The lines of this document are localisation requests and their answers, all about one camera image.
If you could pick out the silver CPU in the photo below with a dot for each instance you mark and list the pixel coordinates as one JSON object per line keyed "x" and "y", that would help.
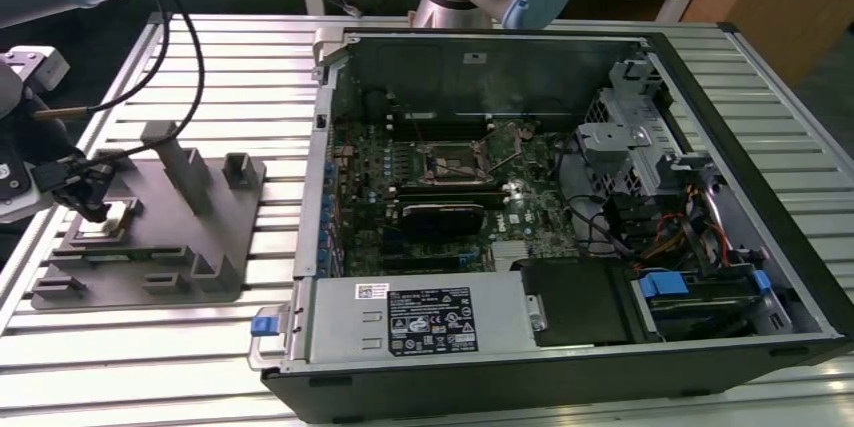
{"x": 121, "y": 221}

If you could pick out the CPU socket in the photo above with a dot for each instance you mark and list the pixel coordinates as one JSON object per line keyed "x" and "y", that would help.
{"x": 454, "y": 163}

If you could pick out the green RAM stick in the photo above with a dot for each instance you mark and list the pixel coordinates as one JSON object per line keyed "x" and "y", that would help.
{"x": 141, "y": 253}

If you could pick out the grey parts rack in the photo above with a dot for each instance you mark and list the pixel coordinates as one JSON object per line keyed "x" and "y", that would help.
{"x": 221, "y": 227}

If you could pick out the blue release latch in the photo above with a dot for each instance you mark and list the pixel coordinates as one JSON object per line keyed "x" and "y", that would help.
{"x": 265, "y": 325}

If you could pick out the grey case latch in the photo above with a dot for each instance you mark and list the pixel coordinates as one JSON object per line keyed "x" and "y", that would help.
{"x": 328, "y": 44}

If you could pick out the grey power supply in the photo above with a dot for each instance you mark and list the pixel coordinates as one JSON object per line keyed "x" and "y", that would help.
{"x": 334, "y": 327}

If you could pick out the white barcode sticker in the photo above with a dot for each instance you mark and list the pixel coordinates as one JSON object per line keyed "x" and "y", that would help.
{"x": 370, "y": 292}

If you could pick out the black expansion slot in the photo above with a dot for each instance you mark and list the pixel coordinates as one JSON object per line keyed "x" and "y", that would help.
{"x": 421, "y": 262}

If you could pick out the black graphics card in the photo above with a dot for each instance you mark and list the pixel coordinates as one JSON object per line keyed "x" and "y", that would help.
{"x": 441, "y": 224}

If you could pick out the black RAM slot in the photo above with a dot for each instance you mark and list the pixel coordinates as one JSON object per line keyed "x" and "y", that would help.
{"x": 454, "y": 187}
{"x": 454, "y": 200}
{"x": 461, "y": 119}
{"x": 454, "y": 192}
{"x": 461, "y": 130}
{"x": 454, "y": 196}
{"x": 461, "y": 135}
{"x": 461, "y": 124}

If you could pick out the black rating label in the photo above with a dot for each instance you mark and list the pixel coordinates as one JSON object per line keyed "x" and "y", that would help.
{"x": 434, "y": 322}

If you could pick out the white case label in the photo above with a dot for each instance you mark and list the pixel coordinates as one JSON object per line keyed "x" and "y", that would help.
{"x": 474, "y": 57}

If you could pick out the silver chipset heatsink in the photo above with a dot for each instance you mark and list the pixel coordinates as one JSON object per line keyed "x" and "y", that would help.
{"x": 509, "y": 253}

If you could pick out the green motherboard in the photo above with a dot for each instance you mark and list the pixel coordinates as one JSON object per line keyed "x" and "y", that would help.
{"x": 535, "y": 207}

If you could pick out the black PC case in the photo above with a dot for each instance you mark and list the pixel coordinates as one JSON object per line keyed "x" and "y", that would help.
{"x": 468, "y": 397}

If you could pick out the black plastic shroud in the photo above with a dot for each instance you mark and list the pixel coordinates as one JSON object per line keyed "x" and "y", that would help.
{"x": 581, "y": 302}

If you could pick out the grey metal drive cage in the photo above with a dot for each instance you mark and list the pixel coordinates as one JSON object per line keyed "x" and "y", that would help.
{"x": 611, "y": 136}

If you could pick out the blue disk carrier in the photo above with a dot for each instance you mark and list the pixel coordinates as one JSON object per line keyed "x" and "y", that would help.
{"x": 664, "y": 286}

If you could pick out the black hard disk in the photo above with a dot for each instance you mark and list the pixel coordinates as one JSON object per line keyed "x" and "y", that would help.
{"x": 701, "y": 319}

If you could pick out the wooden cabinet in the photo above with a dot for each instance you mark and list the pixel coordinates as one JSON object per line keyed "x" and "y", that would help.
{"x": 788, "y": 7}

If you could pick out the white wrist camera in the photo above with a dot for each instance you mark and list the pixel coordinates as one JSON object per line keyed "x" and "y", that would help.
{"x": 14, "y": 192}

